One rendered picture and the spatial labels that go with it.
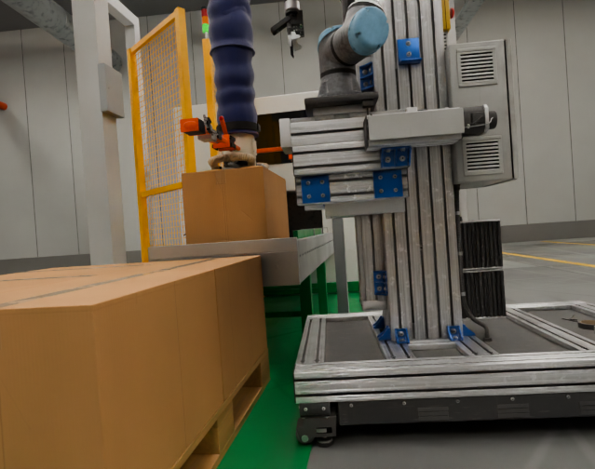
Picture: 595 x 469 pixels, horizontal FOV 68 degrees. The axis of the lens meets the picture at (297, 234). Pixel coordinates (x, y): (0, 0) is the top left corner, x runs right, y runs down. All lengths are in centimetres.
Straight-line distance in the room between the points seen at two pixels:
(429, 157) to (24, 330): 129
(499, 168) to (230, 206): 115
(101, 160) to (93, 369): 237
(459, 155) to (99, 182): 224
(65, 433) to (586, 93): 1240
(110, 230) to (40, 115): 1039
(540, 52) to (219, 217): 1103
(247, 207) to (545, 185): 1031
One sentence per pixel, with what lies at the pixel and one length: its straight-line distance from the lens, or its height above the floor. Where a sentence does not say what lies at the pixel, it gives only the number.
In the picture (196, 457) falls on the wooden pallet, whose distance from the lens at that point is 142.
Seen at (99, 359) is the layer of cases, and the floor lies 45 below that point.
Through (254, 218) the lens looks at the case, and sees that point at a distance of 206.
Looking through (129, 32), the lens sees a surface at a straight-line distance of 585.
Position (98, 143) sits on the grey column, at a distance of 313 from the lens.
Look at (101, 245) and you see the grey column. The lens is 308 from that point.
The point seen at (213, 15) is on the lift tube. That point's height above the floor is 177.
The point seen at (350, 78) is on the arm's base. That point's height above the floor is 110.
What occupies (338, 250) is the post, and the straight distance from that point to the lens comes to 248.
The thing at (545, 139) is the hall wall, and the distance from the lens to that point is 1206.
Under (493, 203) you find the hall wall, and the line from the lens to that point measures 1144.
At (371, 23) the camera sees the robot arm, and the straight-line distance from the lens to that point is 140.
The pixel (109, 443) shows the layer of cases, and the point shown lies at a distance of 88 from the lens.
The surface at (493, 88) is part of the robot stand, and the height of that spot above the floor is 107.
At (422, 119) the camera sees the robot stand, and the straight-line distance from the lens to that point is 132.
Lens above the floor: 64
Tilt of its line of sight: 1 degrees down
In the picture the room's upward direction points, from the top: 4 degrees counter-clockwise
